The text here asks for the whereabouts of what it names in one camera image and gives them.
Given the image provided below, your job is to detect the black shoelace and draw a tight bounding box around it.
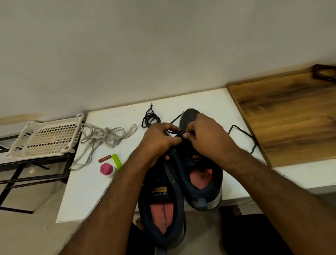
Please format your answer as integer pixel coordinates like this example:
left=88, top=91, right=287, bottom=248
left=167, top=110, right=258, bottom=156
left=141, top=101, right=161, bottom=128

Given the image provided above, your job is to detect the pink capped white bottle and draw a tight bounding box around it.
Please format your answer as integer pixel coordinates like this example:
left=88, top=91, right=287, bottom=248
left=99, top=162, right=116, bottom=177

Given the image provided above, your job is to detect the black metal rack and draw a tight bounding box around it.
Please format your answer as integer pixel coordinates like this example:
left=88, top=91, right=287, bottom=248
left=0, top=123, right=85, bottom=214

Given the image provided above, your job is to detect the person's left hand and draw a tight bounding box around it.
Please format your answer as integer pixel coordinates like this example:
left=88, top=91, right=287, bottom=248
left=131, top=122, right=184, bottom=169

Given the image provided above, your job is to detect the dark sneaker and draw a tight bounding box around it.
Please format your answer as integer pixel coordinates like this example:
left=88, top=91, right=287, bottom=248
left=137, top=155, right=188, bottom=255
left=168, top=108, right=224, bottom=211

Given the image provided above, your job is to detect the person's right hand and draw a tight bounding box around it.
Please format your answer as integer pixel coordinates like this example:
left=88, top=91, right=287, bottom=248
left=181, top=112, right=244, bottom=170

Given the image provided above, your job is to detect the person's left forearm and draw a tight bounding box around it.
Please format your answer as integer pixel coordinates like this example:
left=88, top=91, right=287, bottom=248
left=58, top=155, right=161, bottom=255

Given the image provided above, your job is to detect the wooden board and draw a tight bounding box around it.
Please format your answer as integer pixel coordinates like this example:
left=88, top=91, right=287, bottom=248
left=226, top=68, right=336, bottom=169

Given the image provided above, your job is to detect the green marker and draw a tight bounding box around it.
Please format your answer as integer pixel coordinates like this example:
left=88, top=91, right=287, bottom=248
left=111, top=153, right=124, bottom=170

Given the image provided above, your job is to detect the grey shoelaces bundle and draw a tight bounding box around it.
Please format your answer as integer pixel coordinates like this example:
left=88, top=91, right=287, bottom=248
left=69, top=123, right=138, bottom=171

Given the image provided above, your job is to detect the white perforated plastic tray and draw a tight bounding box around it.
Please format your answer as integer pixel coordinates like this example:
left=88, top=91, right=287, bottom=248
left=5, top=113, right=85, bottom=160

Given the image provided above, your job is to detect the person's right forearm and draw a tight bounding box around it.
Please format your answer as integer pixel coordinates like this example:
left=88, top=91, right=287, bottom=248
left=223, top=152, right=336, bottom=255

